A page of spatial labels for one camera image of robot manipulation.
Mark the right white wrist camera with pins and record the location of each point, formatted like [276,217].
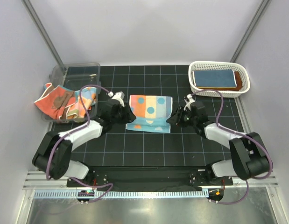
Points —
[188,100]

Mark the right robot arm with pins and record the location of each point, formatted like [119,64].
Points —
[249,157]

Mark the light blue dotted towel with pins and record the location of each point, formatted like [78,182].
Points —
[151,113]

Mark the clear plastic bin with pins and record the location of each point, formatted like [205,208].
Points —
[73,77]

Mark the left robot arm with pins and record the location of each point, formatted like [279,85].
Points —
[53,156]

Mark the brown towel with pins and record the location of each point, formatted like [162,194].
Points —
[238,87]

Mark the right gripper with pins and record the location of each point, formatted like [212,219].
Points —
[176,119]

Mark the salmon pink towel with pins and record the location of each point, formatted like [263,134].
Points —
[55,101]

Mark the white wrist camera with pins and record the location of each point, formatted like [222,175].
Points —
[188,100]
[119,96]

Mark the aluminium rail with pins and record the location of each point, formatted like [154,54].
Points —
[37,180]

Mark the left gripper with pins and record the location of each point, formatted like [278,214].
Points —
[129,116]

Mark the black grid mat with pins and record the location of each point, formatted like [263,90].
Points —
[122,147]

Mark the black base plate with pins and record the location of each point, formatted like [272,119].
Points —
[157,175]

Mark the yellow and blue towel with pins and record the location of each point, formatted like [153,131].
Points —
[214,79]

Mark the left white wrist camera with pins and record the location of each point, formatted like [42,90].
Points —
[119,96]

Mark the white slotted cable duct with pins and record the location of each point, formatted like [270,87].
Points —
[88,194]

